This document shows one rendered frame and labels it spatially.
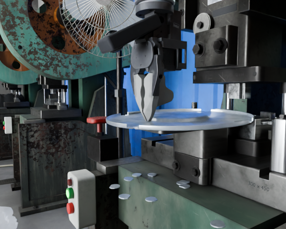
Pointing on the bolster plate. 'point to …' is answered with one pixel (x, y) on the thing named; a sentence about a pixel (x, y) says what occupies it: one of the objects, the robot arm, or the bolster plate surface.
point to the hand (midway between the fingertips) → (145, 114)
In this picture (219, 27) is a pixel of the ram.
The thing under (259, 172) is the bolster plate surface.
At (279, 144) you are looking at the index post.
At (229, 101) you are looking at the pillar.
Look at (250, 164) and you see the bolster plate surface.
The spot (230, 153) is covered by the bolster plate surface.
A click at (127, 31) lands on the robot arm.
